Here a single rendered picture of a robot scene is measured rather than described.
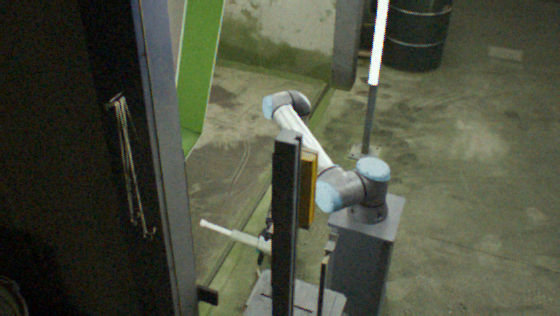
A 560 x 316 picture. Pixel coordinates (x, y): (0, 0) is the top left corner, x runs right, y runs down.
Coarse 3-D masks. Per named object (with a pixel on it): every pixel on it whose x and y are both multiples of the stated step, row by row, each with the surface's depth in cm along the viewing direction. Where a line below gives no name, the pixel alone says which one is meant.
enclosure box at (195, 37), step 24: (168, 0) 227; (192, 0) 292; (216, 0) 288; (192, 24) 300; (216, 24) 296; (192, 48) 309; (216, 48) 302; (192, 72) 318; (192, 96) 328; (192, 120) 338; (192, 144) 333
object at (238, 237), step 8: (200, 224) 297; (208, 224) 297; (224, 232) 296; (232, 232) 295; (240, 232) 295; (232, 240) 296; (240, 240) 293; (248, 240) 293; (256, 240) 293; (264, 248) 291
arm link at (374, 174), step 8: (360, 160) 247; (368, 160) 247; (376, 160) 248; (360, 168) 242; (368, 168) 242; (376, 168) 242; (384, 168) 243; (360, 176) 241; (368, 176) 239; (376, 176) 238; (384, 176) 239; (368, 184) 240; (376, 184) 240; (384, 184) 242; (368, 192) 240; (376, 192) 242; (384, 192) 245; (368, 200) 246; (376, 200) 246; (384, 200) 249
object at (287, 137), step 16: (288, 144) 137; (288, 160) 140; (288, 176) 143; (288, 192) 146; (288, 208) 149; (288, 224) 152; (288, 240) 156; (272, 256) 163; (288, 256) 159; (272, 272) 166; (288, 272) 163; (272, 288) 170; (288, 288) 167; (272, 304) 174; (288, 304) 171
